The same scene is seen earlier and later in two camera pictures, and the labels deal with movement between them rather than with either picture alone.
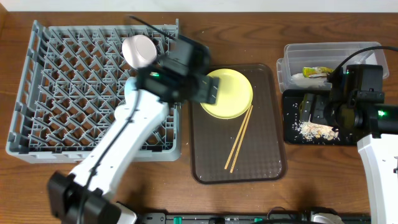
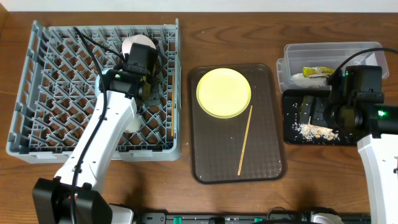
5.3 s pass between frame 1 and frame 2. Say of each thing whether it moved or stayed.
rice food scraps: stayed
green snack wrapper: stayed
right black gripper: stayed
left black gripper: moved
